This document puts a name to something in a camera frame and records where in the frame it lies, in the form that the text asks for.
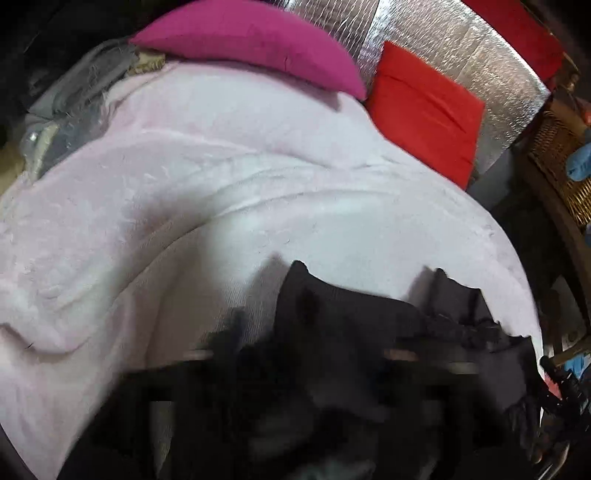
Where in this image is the pile of black coats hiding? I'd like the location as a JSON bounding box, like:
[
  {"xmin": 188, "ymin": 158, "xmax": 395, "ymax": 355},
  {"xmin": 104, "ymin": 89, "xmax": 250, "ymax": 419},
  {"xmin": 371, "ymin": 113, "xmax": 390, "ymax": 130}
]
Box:
[{"xmin": 0, "ymin": 0, "xmax": 153, "ymax": 121}]

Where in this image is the wicker basket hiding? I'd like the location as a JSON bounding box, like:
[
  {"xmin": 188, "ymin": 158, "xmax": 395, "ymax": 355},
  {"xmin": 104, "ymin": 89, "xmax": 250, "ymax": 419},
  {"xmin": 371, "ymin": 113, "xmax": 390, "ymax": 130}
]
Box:
[{"xmin": 526, "ymin": 104, "xmax": 591, "ymax": 232}]

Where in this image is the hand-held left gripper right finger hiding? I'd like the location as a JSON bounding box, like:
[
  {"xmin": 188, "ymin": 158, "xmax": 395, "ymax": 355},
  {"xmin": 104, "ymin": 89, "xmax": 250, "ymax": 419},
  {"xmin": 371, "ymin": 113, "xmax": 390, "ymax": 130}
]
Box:
[{"xmin": 379, "ymin": 342, "xmax": 485, "ymax": 480}]

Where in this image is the magenta pillow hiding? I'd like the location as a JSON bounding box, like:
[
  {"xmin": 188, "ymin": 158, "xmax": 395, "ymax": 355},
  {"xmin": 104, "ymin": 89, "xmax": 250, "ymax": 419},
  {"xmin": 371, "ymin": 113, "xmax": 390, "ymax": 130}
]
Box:
[{"xmin": 129, "ymin": 0, "xmax": 368, "ymax": 100}]

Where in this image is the large red cushion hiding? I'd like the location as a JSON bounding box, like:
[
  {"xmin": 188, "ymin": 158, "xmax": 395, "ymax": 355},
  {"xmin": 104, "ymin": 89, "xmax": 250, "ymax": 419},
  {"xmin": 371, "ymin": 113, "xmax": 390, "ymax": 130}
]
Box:
[{"xmin": 462, "ymin": 0, "xmax": 566, "ymax": 81}]

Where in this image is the pale pink blanket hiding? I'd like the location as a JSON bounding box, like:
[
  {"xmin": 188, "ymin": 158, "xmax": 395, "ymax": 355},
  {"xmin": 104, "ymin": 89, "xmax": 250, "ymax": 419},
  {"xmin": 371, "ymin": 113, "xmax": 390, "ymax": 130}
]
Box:
[{"xmin": 0, "ymin": 60, "xmax": 543, "ymax": 480}]

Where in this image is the small red pillow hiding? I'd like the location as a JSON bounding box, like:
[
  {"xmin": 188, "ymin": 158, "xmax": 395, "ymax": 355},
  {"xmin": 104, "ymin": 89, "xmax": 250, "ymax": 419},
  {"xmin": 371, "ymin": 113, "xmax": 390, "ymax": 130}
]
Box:
[{"xmin": 366, "ymin": 41, "xmax": 486, "ymax": 190}]

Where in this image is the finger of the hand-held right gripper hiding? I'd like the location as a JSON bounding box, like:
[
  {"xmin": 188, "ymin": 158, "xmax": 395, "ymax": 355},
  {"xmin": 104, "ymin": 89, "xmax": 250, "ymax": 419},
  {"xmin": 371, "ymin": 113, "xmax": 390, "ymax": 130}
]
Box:
[{"xmin": 539, "ymin": 355, "xmax": 591, "ymax": 462}]

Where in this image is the black puffer jacket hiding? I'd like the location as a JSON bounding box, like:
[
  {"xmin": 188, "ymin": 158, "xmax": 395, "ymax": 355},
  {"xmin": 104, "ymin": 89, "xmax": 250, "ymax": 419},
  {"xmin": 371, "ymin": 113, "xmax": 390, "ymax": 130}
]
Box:
[{"xmin": 259, "ymin": 261, "xmax": 543, "ymax": 480}]

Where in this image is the silver foil insulation board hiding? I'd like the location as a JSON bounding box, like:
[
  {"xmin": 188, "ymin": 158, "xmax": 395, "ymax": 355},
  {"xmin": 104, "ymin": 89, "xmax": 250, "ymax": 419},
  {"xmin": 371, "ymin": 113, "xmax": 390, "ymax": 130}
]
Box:
[{"xmin": 277, "ymin": 0, "xmax": 552, "ymax": 174}]

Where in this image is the blue cloth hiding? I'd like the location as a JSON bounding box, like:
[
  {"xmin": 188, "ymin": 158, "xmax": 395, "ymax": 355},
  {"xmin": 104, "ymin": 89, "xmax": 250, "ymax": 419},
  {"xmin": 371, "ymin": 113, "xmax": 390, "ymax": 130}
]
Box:
[{"xmin": 567, "ymin": 142, "xmax": 591, "ymax": 182}]

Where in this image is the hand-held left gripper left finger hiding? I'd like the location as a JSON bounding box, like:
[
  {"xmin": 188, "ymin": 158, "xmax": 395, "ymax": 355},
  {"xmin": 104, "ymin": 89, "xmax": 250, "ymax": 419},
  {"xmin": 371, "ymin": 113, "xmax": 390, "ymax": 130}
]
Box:
[{"xmin": 139, "ymin": 309, "xmax": 278, "ymax": 480}]

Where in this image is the grey garment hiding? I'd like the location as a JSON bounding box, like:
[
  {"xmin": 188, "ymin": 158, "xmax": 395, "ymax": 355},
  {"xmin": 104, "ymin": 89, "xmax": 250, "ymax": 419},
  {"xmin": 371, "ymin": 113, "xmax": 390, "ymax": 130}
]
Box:
[{"xmin": 28, "ymin": 39, "xmax": 141, "ymax": 123}]

